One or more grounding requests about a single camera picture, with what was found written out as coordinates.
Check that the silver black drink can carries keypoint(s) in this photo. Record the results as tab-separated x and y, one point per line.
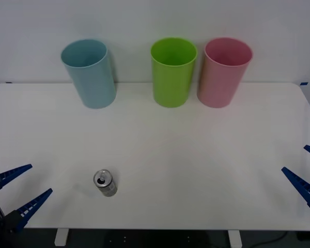
108	189

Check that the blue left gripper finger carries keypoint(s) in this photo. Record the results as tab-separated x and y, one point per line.
28	208
7	178

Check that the pale blue plastic bin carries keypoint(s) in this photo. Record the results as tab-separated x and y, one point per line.
93	85

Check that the green plastic bin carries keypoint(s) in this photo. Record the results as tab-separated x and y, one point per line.
170	85

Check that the pink plastic bin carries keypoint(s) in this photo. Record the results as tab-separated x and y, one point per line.
219	85

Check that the white table leg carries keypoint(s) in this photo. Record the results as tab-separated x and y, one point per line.
234	239
60	237

